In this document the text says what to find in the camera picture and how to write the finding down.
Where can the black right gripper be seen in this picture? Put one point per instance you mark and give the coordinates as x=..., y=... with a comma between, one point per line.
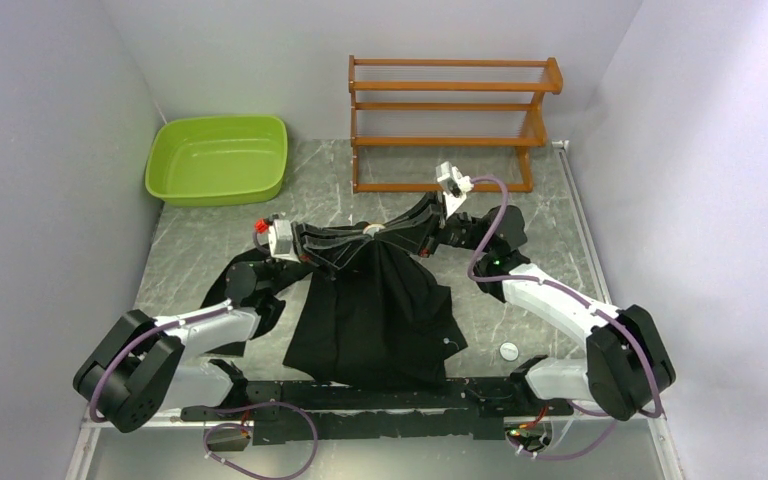
x=419, y=228

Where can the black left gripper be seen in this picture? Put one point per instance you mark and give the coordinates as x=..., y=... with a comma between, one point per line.
x=335, y=247

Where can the black button shirt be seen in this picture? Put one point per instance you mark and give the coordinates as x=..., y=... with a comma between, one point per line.
x=382, y=323

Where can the white round brooch back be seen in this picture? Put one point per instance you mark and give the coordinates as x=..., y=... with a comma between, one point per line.
x=509, y=351

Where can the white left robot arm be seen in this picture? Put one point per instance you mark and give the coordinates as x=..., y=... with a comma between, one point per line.
x=142, y=365

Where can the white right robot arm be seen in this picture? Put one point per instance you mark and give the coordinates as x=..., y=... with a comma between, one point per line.
x=626, y=366

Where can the orange wooden shoe rack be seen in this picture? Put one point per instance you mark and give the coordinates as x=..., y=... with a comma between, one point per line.
x=412, y=102

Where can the green plastic basin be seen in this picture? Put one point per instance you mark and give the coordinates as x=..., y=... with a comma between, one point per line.
x=216, y=161

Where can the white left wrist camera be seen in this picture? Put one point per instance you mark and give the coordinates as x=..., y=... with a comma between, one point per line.
x=267, y=231

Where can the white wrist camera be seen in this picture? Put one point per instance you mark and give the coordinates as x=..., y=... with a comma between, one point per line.
x=267, y=231
x=455, y=186

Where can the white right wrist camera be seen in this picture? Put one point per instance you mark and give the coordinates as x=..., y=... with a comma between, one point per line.
x=455, y=186

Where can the aluminium table edge rail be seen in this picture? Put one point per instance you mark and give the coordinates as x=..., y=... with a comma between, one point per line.
x=662, y=439

